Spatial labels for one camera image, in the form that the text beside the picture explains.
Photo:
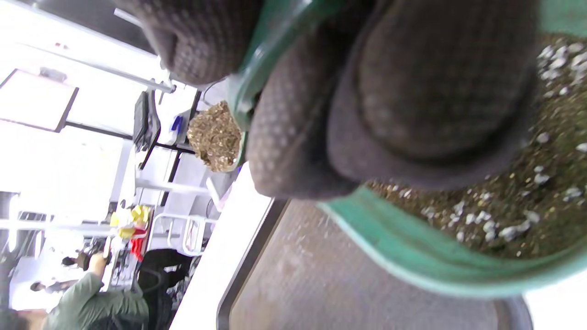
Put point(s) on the brown potting mix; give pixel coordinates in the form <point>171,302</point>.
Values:
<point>527,201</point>

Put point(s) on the green plastic bin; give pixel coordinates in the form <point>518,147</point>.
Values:
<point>412,256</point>

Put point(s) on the dark brown tray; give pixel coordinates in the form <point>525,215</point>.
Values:
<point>344,284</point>

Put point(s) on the green plastic trowel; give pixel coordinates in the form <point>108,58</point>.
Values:
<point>270,41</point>

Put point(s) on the black backpack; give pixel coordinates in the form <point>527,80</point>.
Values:
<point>160,275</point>

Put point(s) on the pink screen monitor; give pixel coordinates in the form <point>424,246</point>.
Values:
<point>36,101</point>

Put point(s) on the yellow foil item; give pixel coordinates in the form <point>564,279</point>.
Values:
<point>130,220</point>

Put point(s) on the person's right hand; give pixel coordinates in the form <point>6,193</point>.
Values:
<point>435,91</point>

